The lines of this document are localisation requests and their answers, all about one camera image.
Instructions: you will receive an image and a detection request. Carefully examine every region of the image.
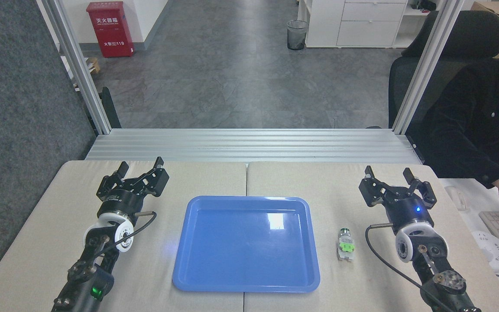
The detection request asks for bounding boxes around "white power strip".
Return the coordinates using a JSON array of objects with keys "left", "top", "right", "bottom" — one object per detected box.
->
[{"left": 470, "top": 231, "right": 499, "bottom": 272}]

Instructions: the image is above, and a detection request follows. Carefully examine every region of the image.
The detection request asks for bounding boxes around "person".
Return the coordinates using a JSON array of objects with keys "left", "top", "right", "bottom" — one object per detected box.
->
[{"left": 407, "top": 49, "right": 499, "bottom": 189}]

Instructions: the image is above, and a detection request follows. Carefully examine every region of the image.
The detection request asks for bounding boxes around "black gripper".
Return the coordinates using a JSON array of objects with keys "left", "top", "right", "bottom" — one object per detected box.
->
[
  {"left": 97, "top": 157, "right": 170, "bottom": 217},
  {"left": 359, "top": 166, "right": 437, "bottom": 232}
]

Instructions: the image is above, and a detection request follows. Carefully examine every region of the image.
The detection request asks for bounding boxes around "red fire equipment box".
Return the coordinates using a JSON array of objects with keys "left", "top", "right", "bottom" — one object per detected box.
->
[{"left": 86, "top": 1, "right": 135, "bottom": 58}]

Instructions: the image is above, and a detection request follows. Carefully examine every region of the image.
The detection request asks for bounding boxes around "silver aluminium post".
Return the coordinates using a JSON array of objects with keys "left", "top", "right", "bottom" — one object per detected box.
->
[
  {"left": 36, "top": 0, "right": 112, "bottom": 135},
  {"left": 391, "top": 0, "right": 465, "bottom": 134}
]

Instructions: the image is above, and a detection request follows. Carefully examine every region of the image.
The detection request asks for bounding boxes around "mesh waste bin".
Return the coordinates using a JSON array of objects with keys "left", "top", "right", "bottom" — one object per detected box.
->
[{"left": 287, "top": 20, "right": 308, "bottom": 51}]

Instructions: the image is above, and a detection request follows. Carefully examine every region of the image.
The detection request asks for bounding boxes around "silver aluminium rail platform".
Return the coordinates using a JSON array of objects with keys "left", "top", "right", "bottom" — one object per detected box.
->
[{"left": 84, "top": 128, "right": 423, "bottom": 164}]

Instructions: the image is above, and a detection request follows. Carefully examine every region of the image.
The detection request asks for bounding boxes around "white drawer cabinet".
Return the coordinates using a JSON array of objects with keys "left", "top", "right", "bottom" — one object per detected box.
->
[{"left": 297, "top": 0, "right": 408, "bottom": 49}]

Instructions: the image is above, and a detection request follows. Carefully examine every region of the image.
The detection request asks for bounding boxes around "grey felt partition panel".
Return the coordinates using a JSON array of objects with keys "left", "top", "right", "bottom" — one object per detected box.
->
[{"left": 0, "top": 0, "right": 98, "bottom": 300}]

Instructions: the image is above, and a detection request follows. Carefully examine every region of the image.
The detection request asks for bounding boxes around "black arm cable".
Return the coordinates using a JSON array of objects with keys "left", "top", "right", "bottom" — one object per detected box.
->
[
  {"left": 102, "top": 211, "right": 157, "bottom": 257},
  {"left": 365, "top": 223, "right": 447, "bottom": 312}
]

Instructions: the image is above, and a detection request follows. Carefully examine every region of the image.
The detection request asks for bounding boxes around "black stand base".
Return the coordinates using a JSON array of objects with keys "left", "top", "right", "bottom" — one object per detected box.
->
[{"left": 83, "top": 87, "right": 122, "bottom": 130}]

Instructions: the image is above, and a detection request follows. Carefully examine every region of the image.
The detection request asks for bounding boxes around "blue plastic tray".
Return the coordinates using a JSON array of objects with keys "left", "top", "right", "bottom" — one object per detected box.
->
[{"left": 172, "top": 196, "right": 321, "bottom": 293}]

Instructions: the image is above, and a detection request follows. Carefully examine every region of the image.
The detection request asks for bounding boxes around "green and white switch part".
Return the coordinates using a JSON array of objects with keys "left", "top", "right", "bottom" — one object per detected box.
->
[{"left": 337, "top": 227, "right": 356, "bottom": 262}]

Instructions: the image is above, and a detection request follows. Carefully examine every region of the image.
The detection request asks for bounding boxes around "black office chair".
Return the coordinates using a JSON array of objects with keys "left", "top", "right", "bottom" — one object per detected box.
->
[{"left": 388, "top": 10, "right": 499, "bottom": 129}]

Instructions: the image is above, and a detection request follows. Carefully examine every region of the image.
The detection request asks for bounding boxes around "white computer mouse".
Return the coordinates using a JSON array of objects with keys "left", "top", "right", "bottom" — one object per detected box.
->
[{"left": 444, "top": 186, "right": 467, "bottom": 211}]

